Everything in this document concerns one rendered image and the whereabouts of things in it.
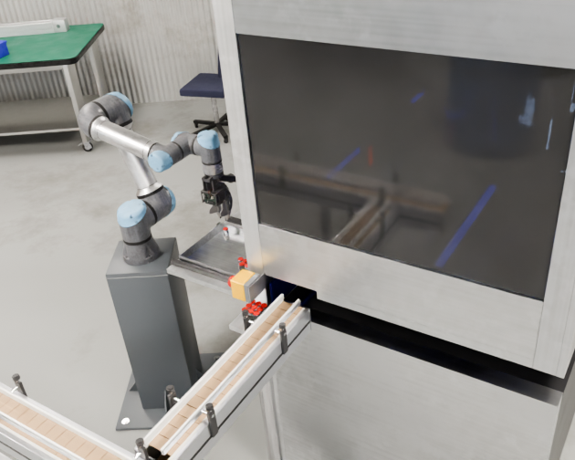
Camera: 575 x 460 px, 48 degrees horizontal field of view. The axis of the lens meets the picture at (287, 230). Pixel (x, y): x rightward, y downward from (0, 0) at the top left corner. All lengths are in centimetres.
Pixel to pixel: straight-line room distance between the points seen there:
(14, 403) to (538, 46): 163
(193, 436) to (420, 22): 116
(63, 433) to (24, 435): 11
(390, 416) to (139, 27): 487
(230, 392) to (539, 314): 85
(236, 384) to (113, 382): 155
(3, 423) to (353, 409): 110
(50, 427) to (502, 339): 123
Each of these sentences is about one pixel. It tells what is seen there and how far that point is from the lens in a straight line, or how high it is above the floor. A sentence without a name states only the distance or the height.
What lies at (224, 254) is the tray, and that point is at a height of 88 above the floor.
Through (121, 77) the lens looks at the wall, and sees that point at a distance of 660.
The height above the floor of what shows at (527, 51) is 183.
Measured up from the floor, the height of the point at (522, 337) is 108.
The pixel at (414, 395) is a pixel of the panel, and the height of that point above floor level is 72.
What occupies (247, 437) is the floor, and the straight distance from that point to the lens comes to 299.
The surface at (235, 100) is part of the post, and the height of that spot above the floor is 161.
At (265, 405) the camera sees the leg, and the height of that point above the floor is 67.
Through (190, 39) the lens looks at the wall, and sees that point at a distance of 636.
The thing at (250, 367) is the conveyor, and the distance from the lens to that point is 194.
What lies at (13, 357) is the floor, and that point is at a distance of 375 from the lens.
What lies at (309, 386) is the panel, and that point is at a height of 57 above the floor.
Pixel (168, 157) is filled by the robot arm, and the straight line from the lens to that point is 232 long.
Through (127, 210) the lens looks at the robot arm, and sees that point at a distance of 263.
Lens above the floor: 227
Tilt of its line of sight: 32 degrees down
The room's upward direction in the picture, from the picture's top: 5 degrees counter-clockwise
